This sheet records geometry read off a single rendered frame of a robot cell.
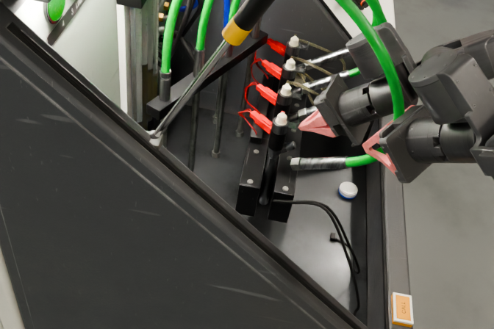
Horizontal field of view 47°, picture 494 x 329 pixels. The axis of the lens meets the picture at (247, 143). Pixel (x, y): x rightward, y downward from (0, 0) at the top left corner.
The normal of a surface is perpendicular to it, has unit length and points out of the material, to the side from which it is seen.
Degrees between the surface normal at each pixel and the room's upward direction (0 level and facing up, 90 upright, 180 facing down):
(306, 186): 0
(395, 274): 0
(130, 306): 90
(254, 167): 0
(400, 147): 46
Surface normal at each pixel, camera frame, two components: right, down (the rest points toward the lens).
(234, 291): -0.15, 0.67
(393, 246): 0.12, -0.72
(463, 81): 0.32, -0.03
